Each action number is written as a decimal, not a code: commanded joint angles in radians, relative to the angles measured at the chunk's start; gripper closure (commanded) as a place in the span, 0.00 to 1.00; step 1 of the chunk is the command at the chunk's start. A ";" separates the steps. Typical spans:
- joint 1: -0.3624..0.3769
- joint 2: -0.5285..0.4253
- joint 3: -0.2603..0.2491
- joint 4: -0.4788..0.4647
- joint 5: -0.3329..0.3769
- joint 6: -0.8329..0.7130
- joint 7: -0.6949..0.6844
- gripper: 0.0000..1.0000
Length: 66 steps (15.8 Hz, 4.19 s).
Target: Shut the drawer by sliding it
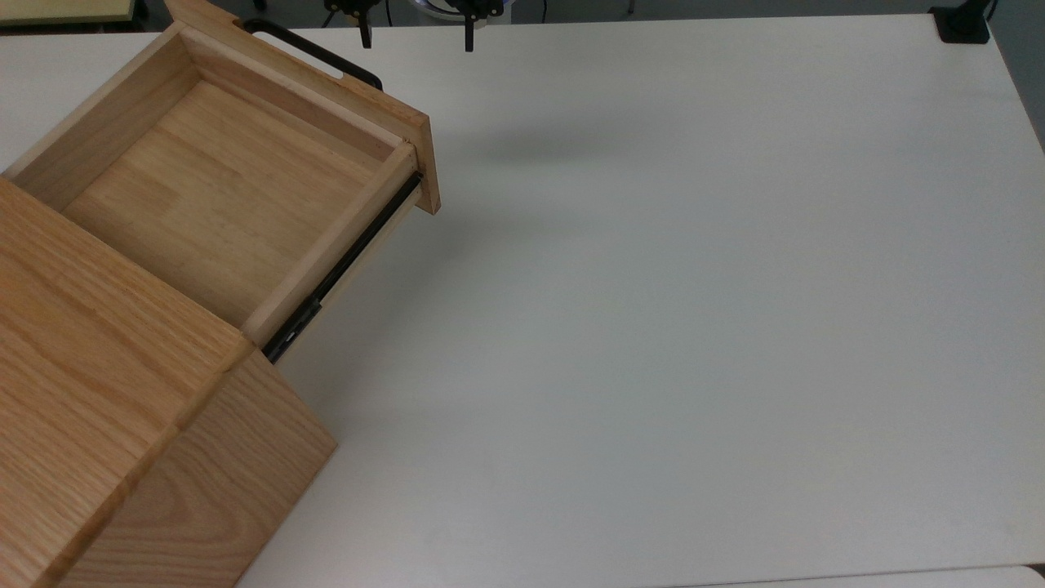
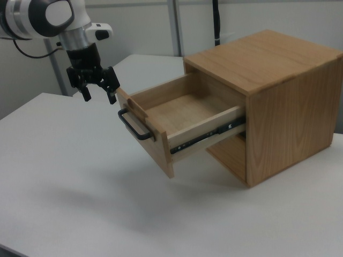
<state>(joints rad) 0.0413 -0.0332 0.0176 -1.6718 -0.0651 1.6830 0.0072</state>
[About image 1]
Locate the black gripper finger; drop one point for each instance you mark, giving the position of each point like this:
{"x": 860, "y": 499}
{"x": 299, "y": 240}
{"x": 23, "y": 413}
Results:
{"x": 469, "y": 33}
{"x": 365, "y": 33}

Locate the light wooden drawer cabinet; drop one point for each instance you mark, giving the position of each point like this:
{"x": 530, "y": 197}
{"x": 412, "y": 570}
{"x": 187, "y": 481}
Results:
{"x": 98, "y": 392}

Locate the pale yellow board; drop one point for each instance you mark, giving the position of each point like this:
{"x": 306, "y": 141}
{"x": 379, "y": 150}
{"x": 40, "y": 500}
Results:
{"x": 57, "y": 10}

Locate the black metal drawer slide rail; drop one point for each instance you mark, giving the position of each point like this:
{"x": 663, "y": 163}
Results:
{"x": 304, "y": 317}

